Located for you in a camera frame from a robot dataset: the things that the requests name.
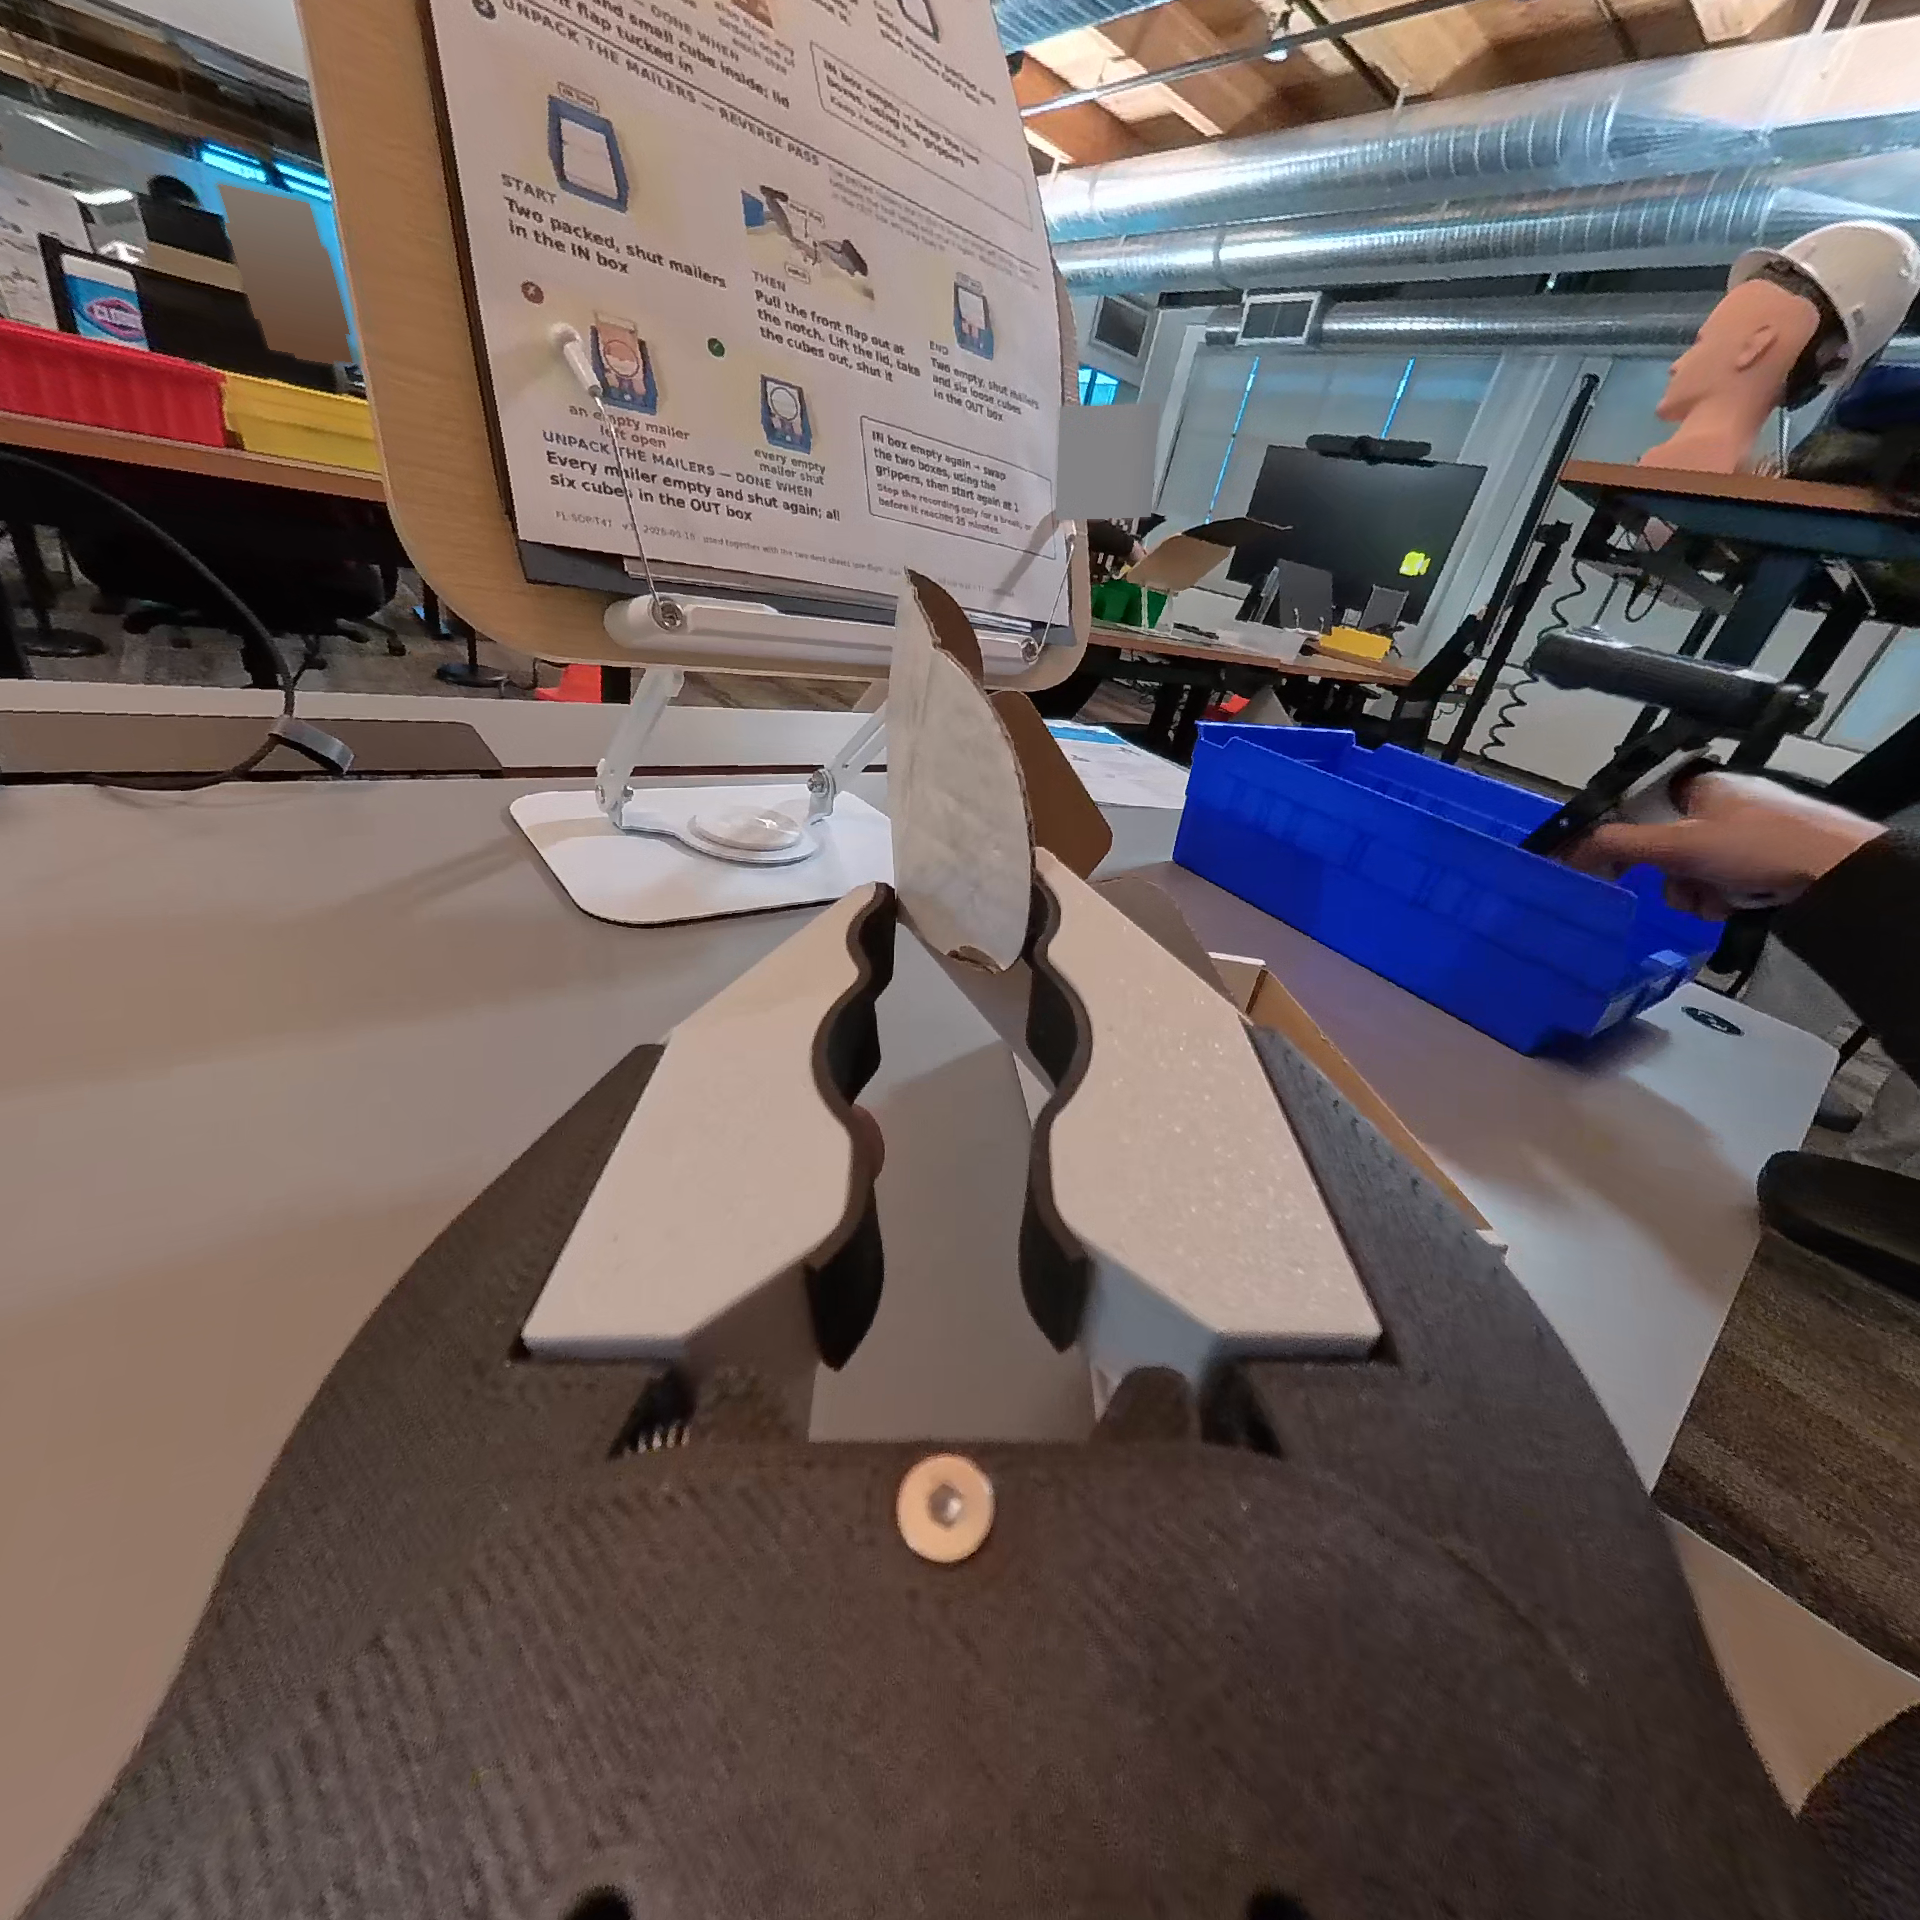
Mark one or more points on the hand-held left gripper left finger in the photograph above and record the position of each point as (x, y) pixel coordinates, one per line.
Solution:
(705, 1187)

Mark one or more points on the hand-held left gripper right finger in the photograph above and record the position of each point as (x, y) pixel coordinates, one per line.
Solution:
(1199, 1187)

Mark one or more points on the blue plastic bin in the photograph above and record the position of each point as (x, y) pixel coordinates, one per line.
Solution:
(1382, 855)

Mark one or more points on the white cardboard mailer box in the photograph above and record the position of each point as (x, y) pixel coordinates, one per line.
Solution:
(954, 778)

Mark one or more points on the person's right forearm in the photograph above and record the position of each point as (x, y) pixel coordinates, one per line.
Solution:
(1863, 915)

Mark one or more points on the person's right hand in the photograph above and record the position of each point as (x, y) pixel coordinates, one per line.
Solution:
(1754, 843)

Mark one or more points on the tall dark-framed table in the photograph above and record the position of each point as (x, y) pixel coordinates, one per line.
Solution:
(1723, 494)

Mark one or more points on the mannequin head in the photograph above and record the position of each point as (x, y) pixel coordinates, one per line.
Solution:
(1723, 375)

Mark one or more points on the yellow storage bin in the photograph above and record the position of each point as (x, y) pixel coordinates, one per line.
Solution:
(1357, 642)
(305, 423)

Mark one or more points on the black monitor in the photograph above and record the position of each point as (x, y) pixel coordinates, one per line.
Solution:
(1350, 517)

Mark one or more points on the white leaflet with blue stripe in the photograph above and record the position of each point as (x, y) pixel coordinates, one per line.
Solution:
(1128, 778)

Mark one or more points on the white hard hat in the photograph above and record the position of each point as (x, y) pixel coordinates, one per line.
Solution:
(1863, 285)

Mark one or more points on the background work table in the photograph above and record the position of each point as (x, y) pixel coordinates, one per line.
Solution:
(1233, 648)

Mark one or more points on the open brown cardboard box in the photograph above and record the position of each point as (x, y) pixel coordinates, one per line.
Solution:
(1199, 563)

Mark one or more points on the orange cone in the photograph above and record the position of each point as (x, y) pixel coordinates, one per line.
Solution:
(591, 681)

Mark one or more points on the person's black shoe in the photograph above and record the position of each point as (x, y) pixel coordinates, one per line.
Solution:
(1846, 1215)

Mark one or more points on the green bin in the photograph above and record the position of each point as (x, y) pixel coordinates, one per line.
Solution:
(1128, 604)

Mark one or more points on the black office chair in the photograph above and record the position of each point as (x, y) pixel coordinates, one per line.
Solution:
(256, 571)

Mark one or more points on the white instruction stand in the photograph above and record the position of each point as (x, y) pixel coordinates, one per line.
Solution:
(750, 375)

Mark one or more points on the person's dark clothing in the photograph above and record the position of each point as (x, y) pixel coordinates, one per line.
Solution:
(1877, 1832)

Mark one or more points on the red storage bin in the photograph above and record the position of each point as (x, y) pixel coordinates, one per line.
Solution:
(105, 387)

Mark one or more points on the blue white printed box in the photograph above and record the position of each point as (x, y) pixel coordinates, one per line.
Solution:
(105, 307)

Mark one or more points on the silver ventilation duct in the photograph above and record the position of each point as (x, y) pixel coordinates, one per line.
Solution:
(1497, 165)
(1350, 261)

